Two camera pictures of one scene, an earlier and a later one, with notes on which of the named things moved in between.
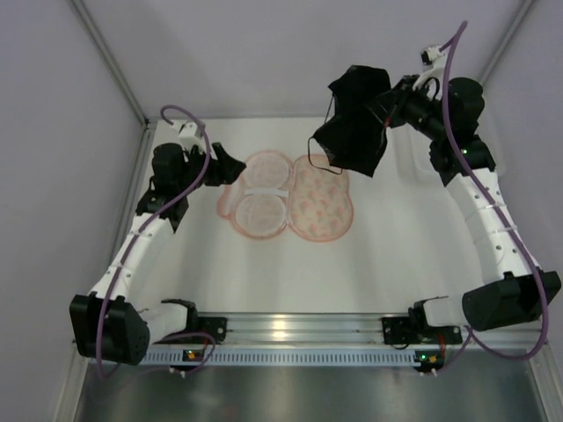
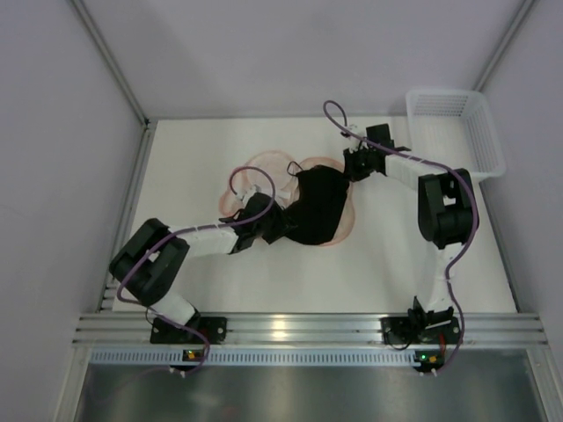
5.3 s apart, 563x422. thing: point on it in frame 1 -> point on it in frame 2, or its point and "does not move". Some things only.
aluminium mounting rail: [341, 328] does not move
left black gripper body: [215, 164] -> [273, 225]
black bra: [355, 136] -> [311, 217]
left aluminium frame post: [113, 61] does not move
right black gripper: [389, 103] -> [353, 164]
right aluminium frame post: [508, 36] does not move
